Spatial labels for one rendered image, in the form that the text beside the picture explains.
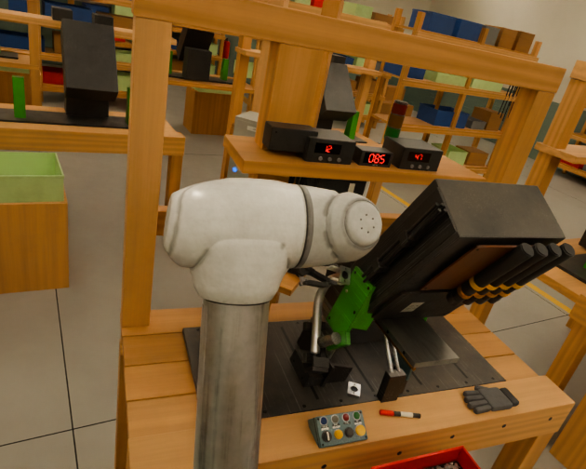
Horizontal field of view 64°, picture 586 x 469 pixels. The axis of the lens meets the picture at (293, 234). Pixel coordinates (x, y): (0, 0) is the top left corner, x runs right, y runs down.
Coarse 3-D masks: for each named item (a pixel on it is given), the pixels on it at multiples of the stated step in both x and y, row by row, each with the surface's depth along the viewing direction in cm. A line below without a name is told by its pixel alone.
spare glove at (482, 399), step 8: (464, 392) 156; (472, 392) 156; (480, 392) 157; (488, 392) 157; (496, 392) 158; (504, 392) 159; (464, 400) 154; (472, 400) 153; (480, 400) 153; (488, 400) 154; (496, 400) 154; (504, 400) 155; (512, 400) 156; (472, 408) 151; (480, 408) 150; (488, 408) 151; (496, 408) 152; (504, 408) 153
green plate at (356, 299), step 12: (360, 276) 141; (348, 288) 145; (360, 288) 140; (372, 288) 136; (348, 300) 144; (360, 300) 139; (336, 312) 147; (348, 312) 142; (360, 312) 139; (336, 324) 146; (348, 324) 141; (360, 324) 143
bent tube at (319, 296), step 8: (344, 272) 146; (344, 280) 145; (320, 288) 153; (320, 296) 153; (320, 304) 153; (320, 312) 152; (320, 320) 151; (312, 328) 150; (320, 328) 150; (312, 336) 149; (312, 344) 147; (312, 352) 148
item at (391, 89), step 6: (390, 90) 1092; (384, 96) 1090; (390, 96) 1100; (402, 96) 1117; (384, 102) 1054; (390, 102) 1071; (384, 108) 1056; (390, 108) 1064; (408, 108) 1093; (408, 114) 1103
